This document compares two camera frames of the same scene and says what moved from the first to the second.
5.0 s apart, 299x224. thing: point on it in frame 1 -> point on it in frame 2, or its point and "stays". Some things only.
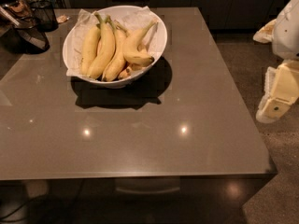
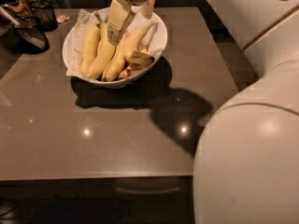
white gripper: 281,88 -> 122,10
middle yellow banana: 119,58 stays
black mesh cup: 43,15 stays
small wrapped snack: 62,19 stays
